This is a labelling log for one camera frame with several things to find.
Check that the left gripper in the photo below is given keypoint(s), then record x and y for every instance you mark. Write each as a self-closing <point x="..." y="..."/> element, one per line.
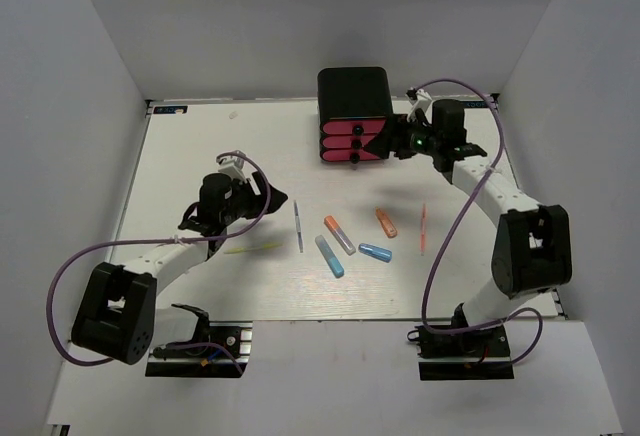
<point x="258" y="201"/>

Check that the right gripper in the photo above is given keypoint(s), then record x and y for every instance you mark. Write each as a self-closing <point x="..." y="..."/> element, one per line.
<point x="394" y="131"/>

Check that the blue clear pen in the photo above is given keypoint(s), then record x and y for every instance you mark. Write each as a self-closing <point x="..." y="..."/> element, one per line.
<point x="298" y="227"/>

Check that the yellow pen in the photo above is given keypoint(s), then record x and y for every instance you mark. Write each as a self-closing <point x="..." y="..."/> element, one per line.
<point x="262" y="247"/>

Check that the pink drawer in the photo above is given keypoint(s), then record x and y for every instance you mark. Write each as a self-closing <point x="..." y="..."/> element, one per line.
<point x="354" y="126"/>
<point x="347" y="155"/>
<point x="348" y="142"/>

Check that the orange pen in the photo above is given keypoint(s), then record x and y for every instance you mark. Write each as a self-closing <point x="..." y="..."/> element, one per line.
<point x="423" y="230"/>

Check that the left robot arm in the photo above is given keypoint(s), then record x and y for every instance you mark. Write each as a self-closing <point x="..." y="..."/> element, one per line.
<point x="118" y="317"/>

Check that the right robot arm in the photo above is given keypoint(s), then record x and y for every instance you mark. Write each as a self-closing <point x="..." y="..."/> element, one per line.
<point x="532" y="250"/>

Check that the black drawer cabinet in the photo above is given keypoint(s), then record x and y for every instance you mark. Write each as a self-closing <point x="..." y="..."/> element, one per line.
<point x="352" y="92"/>

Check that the orange cap white highlighter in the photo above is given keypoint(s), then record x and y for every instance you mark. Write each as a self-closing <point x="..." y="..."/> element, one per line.
<point x="340" y="236"/>

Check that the blue highlighter clear cap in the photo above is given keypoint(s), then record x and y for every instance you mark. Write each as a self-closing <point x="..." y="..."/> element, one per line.
<point x="329" y="256"/>

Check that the right logo sticker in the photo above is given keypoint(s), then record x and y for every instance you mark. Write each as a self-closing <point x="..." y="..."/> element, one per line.
<point x="479" y="104"/>

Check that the logo sticker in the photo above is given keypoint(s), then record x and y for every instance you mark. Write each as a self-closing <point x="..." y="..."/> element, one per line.
<point x="479" y="104"/>
<point x="170" y="110"/>

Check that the left logo sticker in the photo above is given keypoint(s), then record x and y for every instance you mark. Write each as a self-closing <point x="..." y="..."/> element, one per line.
<point x="170" y="110"/>

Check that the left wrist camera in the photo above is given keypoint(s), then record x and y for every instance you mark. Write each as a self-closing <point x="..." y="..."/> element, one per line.
<point x="232" y="165"/>

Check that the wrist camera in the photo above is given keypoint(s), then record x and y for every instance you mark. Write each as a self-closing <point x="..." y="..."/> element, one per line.
<point x="232" y="165"/>
<point x="420" y="99"/>

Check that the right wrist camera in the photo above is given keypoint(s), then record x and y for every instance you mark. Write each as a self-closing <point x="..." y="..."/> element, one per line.
<point x="420" y="99"/>

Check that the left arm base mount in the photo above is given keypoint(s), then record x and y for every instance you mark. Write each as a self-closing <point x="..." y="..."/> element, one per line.
<point x="223" y="353"/>

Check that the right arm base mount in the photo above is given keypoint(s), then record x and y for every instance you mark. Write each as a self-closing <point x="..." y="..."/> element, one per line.
<point x="474" y="356"/>

